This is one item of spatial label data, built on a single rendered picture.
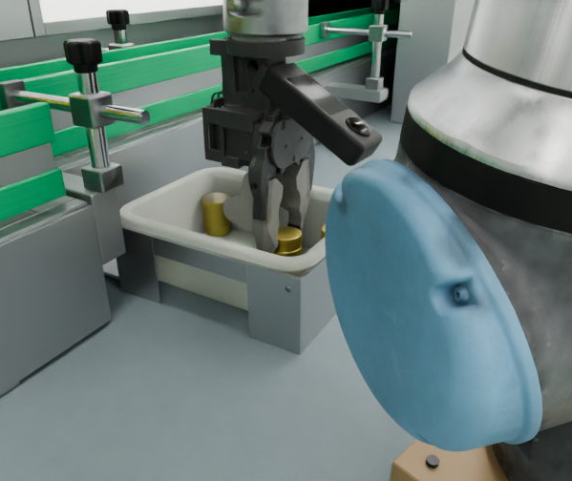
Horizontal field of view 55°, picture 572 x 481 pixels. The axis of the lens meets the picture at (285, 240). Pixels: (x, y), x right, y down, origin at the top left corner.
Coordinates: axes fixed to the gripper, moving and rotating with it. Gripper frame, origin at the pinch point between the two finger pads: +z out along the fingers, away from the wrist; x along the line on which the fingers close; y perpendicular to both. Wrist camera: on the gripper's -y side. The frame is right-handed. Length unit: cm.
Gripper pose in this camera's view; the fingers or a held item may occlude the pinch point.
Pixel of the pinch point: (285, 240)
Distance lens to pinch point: 57.9
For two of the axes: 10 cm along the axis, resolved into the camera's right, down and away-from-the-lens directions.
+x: -5.2, 3.9, -7.6
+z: 0.0, 8.9, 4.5
